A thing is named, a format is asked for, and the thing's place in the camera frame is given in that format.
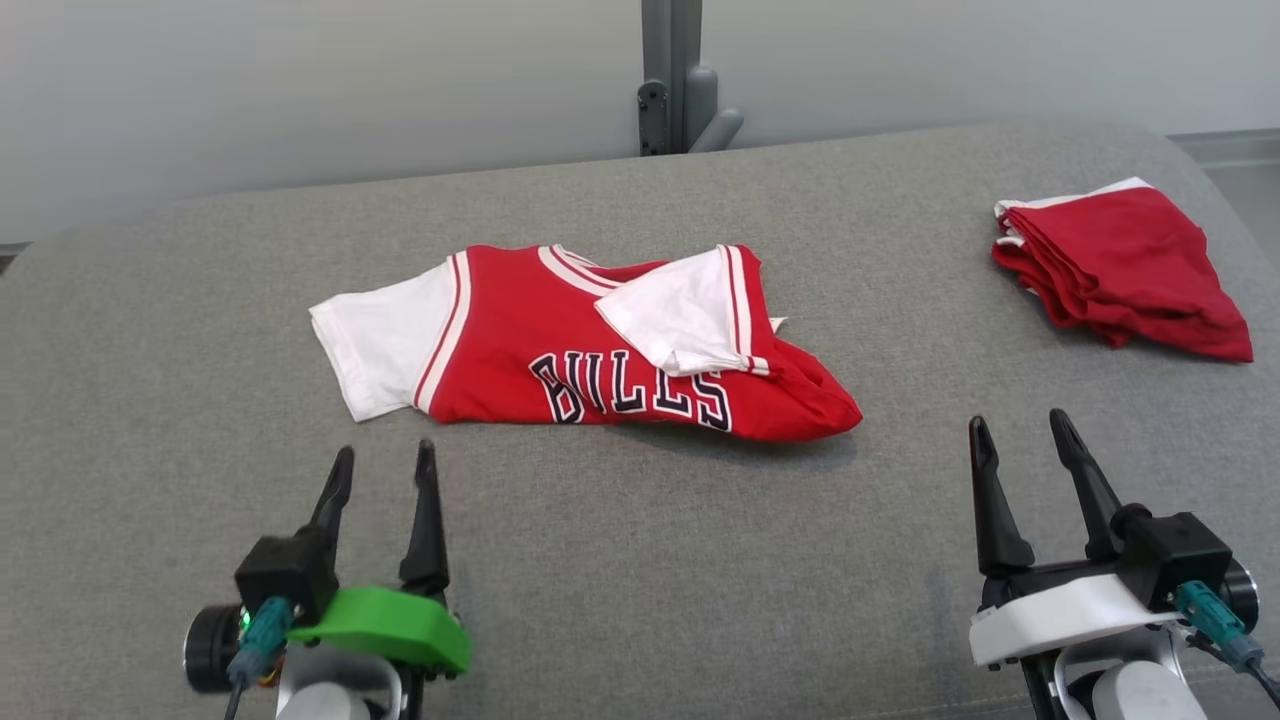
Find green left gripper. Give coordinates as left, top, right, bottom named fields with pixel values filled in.
left=286, top=438, right=474, bottom=683

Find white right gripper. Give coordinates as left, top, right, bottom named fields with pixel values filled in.
left=967, top=407, right=1183, bottom=670

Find red white Bulls jersey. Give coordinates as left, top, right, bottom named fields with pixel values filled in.
left=308, top=243, right=864, bottom=443

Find red shorts with white trim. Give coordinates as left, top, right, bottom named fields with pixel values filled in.
left=992, top=177, right=1255, bottom=364

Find teal left camera connector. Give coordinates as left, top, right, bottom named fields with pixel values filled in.
left=222, top=597, right=297, bottom=720

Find teal camera connector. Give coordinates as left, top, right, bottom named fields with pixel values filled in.
left=1174, top=580, right=1280, bottom=703
left=222, top=597, right=297, bottom=720

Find teal right camera connector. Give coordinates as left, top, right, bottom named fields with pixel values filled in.
left=1174, top=580, right=1280, bottom=703

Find dark grey post bracket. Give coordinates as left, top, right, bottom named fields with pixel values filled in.
left=637, top=80, right=671, bottom=158

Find grey metal post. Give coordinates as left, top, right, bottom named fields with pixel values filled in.
left=641, top=0, right=704, bottom=156

